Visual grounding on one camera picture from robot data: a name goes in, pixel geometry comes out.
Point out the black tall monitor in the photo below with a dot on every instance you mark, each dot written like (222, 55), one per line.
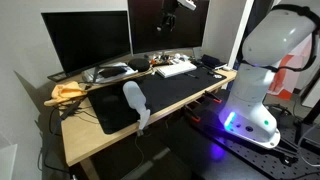
(146, 26)

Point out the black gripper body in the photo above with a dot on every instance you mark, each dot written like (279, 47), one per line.
(169, 7)

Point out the white translucent box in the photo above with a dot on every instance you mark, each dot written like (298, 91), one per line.
(6, 163)

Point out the white vertical beam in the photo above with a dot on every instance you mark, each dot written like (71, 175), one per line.
(239, 33)

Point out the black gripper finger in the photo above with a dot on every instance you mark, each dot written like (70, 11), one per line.
(172, 21)
(162, 22)

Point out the black tripod stand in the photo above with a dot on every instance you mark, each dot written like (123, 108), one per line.
(308, 113)

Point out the silver laptop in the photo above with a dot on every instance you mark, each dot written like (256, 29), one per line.
(90, 76)

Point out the black desk mat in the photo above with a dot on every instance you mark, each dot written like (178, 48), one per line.
(173, 88)

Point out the black pen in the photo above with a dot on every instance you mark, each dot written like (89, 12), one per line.
(192, 76)

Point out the red white sign board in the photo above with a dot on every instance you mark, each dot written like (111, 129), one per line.
(283, 76)

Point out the black round speaker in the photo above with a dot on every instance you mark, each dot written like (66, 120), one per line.
(139, 64)

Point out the black pouch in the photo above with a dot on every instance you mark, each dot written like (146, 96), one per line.
(113, 71)

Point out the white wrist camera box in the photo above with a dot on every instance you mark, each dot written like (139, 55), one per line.
(187, 4)

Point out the black wide monitor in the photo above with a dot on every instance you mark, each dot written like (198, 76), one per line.
(86, 40)

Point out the white keyboard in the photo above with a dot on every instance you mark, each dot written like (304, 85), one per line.
(176, 69)

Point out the small silver object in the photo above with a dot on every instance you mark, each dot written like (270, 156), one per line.
(218, 76)

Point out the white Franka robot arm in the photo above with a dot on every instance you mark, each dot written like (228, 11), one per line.
(256, 96)

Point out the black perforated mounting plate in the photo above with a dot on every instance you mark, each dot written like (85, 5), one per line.
(260, 160)

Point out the black power adapter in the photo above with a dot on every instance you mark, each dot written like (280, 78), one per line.
(70, 109)

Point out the white spray bottle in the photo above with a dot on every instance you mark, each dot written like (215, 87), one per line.
(135, 96)

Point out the small white object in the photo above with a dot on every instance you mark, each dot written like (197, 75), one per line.
(228, 68)

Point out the orange cloth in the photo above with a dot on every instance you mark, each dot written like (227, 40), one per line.
(66, 91)

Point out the black orange clamp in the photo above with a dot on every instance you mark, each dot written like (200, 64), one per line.
(213, 96)
(192, 114)

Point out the small colourful parts pile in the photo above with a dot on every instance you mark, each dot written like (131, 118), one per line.
(166, 58)

